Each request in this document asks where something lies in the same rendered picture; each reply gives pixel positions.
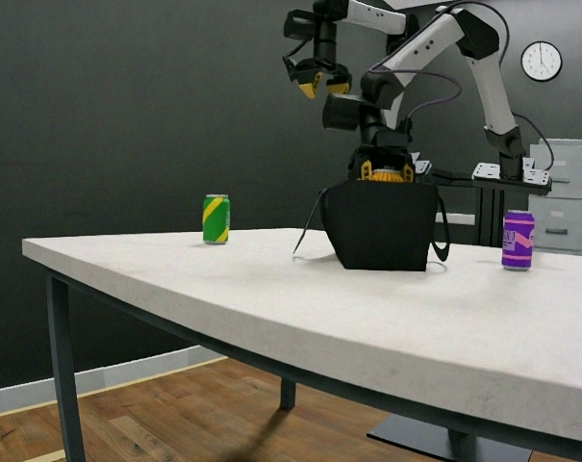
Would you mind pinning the black tote bag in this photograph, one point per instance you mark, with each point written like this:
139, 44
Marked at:
381, 224

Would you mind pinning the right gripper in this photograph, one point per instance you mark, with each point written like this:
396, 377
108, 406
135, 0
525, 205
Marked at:
308, 78

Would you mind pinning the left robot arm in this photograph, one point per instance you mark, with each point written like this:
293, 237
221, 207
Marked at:
478, 42

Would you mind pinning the purple drink can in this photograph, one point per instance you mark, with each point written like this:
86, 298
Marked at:
518, 241

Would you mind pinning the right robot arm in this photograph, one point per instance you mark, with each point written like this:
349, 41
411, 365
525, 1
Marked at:
319, 25

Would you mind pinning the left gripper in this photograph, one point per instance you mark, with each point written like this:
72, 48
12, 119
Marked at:
361, 167

